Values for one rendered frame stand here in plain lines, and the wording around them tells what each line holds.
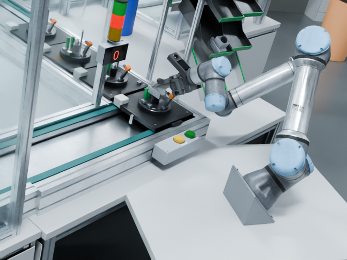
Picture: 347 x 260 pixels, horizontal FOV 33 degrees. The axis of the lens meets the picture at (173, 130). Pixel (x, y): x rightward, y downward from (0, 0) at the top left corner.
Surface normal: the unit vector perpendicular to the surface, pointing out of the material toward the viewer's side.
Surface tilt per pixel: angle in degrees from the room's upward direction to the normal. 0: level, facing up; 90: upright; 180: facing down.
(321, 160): 0
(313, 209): 0
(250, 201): 90
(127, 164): 90
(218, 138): 0
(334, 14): 93
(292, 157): 58
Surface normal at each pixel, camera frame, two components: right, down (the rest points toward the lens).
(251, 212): 0.35, 0.56
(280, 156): -0.29, -0.13
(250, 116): 0.22, -0.83
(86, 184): 0.73, 0.49
